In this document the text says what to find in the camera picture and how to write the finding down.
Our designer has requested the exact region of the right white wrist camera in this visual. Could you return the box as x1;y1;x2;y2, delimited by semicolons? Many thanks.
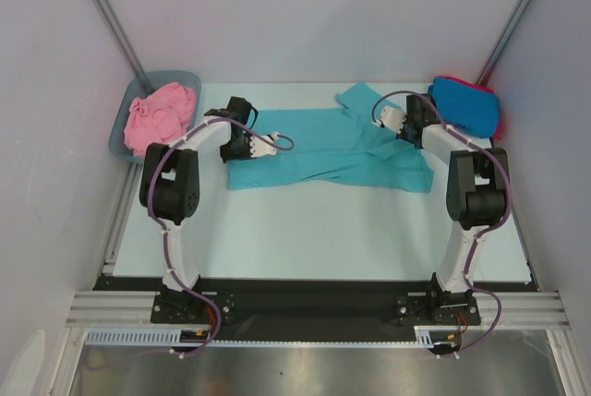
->
374;106;407;135

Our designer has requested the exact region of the teal t shirt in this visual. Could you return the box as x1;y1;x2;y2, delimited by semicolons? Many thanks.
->
228;83;434;193

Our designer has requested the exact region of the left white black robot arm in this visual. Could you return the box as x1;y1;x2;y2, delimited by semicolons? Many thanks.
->
139;97;259;322

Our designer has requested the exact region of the corner aluminium post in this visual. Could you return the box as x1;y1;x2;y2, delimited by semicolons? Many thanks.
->
476;0;535;86
91;0;144;76

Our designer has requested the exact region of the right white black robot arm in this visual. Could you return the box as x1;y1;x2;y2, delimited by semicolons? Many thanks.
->
397;91;512;323

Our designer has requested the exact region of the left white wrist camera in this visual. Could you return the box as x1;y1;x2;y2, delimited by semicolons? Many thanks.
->
249;132;279;159

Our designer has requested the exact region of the pink crumpled t shirt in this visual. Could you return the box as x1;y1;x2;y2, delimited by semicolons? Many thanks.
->
124;82;197;158

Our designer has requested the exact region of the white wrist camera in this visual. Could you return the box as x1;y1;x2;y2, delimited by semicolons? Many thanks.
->
249;132;279;159
374;106;407;135

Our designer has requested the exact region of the blue folded t shirt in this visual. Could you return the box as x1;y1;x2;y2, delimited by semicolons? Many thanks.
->
427;76;501;139

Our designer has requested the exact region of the grey slotted cable duct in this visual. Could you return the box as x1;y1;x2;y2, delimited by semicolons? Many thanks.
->
85;328;459;349

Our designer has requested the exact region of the grey plastic basket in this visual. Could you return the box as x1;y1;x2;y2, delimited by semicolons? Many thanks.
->
108;70;201;164

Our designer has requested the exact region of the aluminium frame rail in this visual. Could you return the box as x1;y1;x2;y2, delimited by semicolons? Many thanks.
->
66;291;570;330

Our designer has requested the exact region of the left corner aluminium post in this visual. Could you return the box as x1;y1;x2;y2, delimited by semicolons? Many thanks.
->
91;0;144;76

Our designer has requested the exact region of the right corner aluminium post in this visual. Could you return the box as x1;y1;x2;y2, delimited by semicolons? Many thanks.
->
476;0;535;86

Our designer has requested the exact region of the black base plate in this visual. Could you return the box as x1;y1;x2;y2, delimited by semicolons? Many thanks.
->
93;275;537;343

